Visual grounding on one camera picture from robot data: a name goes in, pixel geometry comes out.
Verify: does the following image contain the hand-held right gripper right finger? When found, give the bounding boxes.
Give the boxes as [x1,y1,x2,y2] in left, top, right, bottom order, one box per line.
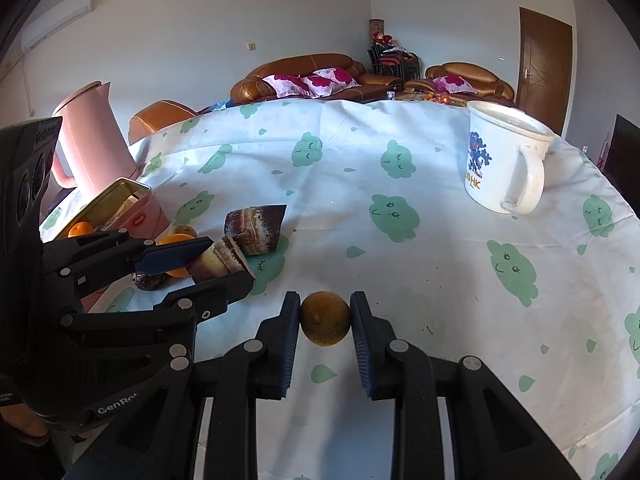
[349,290,583,480]

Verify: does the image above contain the brown leather chair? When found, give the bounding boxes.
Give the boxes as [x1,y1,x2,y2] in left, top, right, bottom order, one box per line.
[127,100,198,145]

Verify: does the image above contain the brown leather sofa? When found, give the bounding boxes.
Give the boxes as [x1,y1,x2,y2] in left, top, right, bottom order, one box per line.
[230,52,403,106]

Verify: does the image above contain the brown leather armchair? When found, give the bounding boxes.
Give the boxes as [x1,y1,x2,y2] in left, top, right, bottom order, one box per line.
[424,62,516,108]

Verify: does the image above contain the white air conditioner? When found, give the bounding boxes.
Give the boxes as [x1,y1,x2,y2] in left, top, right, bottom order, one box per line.
[20,0,93,53]

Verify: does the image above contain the pink tin box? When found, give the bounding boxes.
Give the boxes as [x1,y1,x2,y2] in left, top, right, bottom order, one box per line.
[52,177,171,313]

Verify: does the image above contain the white printed mug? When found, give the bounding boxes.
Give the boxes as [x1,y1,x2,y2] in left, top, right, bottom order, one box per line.
[462,101,557,216]

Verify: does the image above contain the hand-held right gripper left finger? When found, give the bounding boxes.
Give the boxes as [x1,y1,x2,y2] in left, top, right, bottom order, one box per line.
[75,290,302,480]

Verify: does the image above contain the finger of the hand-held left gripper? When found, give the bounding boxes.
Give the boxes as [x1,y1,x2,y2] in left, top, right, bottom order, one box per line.
[59,270,257,330]
[42,229,214,297]

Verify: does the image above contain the small dark brown fruit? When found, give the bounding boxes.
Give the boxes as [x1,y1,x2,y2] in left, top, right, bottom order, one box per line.
[131,270,168,292]

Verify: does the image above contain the stacked black chairs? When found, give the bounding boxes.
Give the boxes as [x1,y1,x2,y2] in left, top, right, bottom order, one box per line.
[367,42,421,78]

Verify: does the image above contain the black television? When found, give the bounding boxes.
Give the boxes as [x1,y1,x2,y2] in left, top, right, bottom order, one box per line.
[602,114,640,201]

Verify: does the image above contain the floral pink pillow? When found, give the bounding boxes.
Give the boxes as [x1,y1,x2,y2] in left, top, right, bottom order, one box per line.
[305,66,360,97]
[434,75,478,95]
[262,74,313,98]

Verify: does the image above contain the medium orange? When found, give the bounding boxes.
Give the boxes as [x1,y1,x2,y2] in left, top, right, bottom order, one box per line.
[156,236,193,280]

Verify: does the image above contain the printed paper leaflet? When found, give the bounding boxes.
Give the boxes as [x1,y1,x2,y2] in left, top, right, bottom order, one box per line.
[100,194,141,231]

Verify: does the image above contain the brown wooden door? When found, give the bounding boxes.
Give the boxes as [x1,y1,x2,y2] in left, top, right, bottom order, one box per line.
[515,6,573,136]

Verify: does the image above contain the purple sugarcane piece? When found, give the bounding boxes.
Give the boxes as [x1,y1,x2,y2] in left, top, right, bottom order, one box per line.
[223,204,288,253]
[187,236,257,283]

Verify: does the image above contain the person's left hand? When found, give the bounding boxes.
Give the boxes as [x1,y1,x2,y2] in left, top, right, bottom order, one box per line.
[0,402,51,443]

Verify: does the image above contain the pink electric kettle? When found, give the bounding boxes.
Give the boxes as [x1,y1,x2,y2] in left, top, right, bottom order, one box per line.
[51,81,141,201]

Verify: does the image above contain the cluttered coffee table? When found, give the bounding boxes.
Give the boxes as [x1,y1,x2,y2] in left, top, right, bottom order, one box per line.
[387,89,468,107]

